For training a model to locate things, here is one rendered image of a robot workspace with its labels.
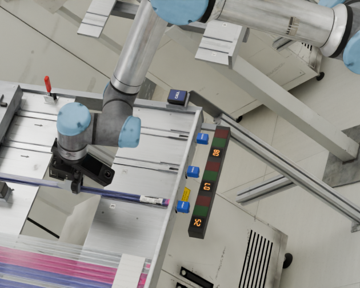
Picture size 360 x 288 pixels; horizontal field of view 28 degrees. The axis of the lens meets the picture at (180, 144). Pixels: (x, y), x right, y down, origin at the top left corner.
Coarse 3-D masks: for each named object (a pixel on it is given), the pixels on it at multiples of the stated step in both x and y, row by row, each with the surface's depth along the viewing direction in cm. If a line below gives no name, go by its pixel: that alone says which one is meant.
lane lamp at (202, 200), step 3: (198, 195) 189; (198, 198) 188; (201, 198) 188; (204, 198) 188; (207, 198) 188; (210, 198) 188; (198, 201) 188; (201, 201) 188; (204, 201) 188; (207, 201) 188; (195, 204) 187; (198, 204) 187; (201, 204) 187; (204, 204) 187; (207, 204) 187
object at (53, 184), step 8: (0, 176) 197; (8, 176) 197; (16, 176) 196; (40, 184) 194; (48, 184) 194; (56, 184) 193; (88, 192) 191; (96, 192) 190; (104, 192) 190; (112, 192) 190; (120, 192) 189; (136, 200) 188; (168, 200) 186
